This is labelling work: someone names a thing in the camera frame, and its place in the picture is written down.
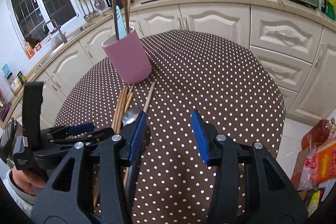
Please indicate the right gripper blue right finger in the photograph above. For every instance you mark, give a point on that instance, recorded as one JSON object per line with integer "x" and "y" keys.
{"x": 200, "y": 136}

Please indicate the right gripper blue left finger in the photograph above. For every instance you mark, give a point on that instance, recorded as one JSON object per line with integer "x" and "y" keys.
{"x": 138, "y": 128}

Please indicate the steel kitchen sink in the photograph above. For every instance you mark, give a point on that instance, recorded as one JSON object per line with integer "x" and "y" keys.
{"x": 72, "y": 37}

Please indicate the chrome kitchen faucet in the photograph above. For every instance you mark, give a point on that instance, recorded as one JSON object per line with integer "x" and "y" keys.
{"x": 56, "y": 29}

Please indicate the person's left hand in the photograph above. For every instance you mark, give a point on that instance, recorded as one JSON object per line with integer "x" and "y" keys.
{"x": 26, "y": 180}

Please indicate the brown polka dot tablecloth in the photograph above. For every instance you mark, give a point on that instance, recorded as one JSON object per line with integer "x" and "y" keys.
{"x": 230, "y": 89}

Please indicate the pink utensil holder cup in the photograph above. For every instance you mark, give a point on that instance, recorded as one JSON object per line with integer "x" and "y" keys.
{"x": 128, "y": 57}

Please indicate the light blue knife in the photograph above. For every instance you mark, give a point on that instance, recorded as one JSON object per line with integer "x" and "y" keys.
{"x": 120, "y": 24}

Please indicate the orange bottle on floor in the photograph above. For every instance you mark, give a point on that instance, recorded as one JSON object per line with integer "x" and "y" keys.
{"x": 319, "y": 134}

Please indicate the black electric kettle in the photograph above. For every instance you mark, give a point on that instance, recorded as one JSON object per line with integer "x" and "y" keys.
{"x": 119, "y": 3}

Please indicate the hanging utensil rack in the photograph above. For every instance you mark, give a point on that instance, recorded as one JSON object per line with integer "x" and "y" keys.
{"x": 91, "y": 8}

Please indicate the wooden chopstick in cup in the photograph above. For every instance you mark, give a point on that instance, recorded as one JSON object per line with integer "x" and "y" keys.
{"x": 125, "y": 3}

